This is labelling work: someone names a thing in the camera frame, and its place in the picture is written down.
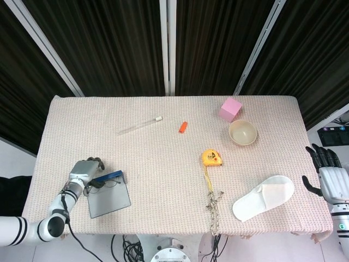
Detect pink woven tablecloth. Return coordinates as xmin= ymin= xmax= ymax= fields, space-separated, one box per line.
xmin=21 ymin=94 xmax=335 ymax=243

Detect eyeglasses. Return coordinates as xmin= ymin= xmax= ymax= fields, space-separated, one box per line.
xmin=83 ymin=177 xmax=122 ymax=197

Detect black cable bundle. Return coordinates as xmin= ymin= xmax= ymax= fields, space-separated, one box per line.
xmin=110 ymin=234 xmax=145 ymax=262
xmin=201 ymin=234 xmax=230 ymax=262

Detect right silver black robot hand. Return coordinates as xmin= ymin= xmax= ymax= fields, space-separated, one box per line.
xmin=302 ymin=144 xmax=349 ymax=205

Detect yellow tape measure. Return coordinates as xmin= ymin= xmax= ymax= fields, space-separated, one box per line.
xmin=201 ymin=148 xmax=224 ymax=195

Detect silver robot base column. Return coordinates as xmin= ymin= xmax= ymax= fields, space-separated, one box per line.
xmin=136 ymin=234 xmax=216 ymax=262

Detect black pleated curtain panel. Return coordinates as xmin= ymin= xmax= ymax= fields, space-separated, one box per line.
xmin=241 ymin=0 xmax=349 ymax=130
xmin=176 ymin=0 xmax=276 ymax=96
xmin=0 ymin=0 xmax=74 ymax=156
xmin=21 ymin=0 xmax=166 ymax=97

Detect braided beige black rope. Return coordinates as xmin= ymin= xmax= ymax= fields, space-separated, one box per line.
xmin=206 ymin=190 xmax=225 ymax=236

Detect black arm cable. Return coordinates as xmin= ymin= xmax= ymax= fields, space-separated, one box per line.
xmin=60 ymin=190 xmax=106 ymax=262

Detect person in black clothes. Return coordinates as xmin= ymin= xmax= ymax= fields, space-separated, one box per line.
xmin=0 ymin=176 xmax=33 ymax=218

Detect blue glasses case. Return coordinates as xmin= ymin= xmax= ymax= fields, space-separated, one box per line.
xmin=86 ymin=170 xmax=132 ymax=219

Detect white metal frame post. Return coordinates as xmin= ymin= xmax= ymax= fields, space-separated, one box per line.
xmin=234 ymin=0 xmax=287 ymax=96
xmin=159 ymin=0 xmax=177 ymax=96
xmin=5 ymin=0 xmax=84 ymax=97
xmin=306 ymin=103 xmax=349 ymax=132

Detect pink foam cube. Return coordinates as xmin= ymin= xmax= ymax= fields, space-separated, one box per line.
xmin=218 ymin=96 xmax=243 ymax=123

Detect beige round bowl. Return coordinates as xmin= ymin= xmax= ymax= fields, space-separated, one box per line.
xmin=228 ymin=119 xmax=258 ymax=147

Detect clear glass test tube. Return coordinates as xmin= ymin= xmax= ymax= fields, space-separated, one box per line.
xmin=117 ymin=116 xmax=164 ymax=135

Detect white disposable slipper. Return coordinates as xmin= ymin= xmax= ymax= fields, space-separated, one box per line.
xmin=232 ymin=175 xmax=296 ymax=223

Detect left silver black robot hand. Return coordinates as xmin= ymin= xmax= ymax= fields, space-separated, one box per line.
xmin=69 ymin=157 xmax=106 ymax=189

